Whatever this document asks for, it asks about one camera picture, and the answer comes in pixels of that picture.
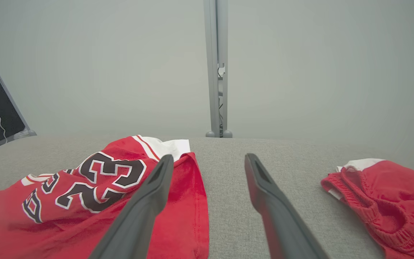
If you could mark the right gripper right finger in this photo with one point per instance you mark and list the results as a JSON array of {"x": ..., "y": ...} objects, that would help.
[{"x": 282, "y": 226}]

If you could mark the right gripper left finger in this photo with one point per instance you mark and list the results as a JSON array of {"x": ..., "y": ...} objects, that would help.
[{"x": 138, "y": 223}]

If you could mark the red basketball jersey white trim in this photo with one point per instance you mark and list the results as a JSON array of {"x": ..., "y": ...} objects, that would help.
[{"x": 49, "y": 230}]

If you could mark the red shorts white side stripe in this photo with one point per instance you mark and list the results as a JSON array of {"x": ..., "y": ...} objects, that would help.
[{"x": 401, "y": 194}]

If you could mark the grey double partition post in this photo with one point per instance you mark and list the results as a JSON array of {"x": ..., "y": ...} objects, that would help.
[{"x": 214, "y": 72}]

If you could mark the grey single partition post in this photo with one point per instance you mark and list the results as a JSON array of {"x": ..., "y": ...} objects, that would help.
[{"x": 13, "y": 104}]

